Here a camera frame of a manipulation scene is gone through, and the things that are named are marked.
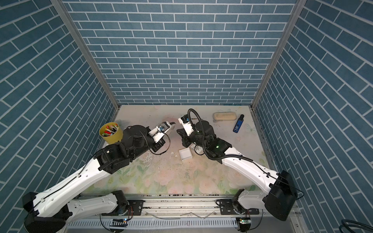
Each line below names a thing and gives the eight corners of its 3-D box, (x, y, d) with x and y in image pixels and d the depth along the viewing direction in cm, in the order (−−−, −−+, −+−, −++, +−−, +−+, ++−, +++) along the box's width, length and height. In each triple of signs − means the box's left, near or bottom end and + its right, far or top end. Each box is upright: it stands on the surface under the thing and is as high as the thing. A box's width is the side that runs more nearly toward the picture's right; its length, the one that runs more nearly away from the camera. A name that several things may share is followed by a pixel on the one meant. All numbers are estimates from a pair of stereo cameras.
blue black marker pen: (232, 131, 107) (234, 127, 103) (239, 117, 116) (241, 113, 112) (238, 133, 106) (239, 129, 102) (244, 119, 115) (246, 115, 111)
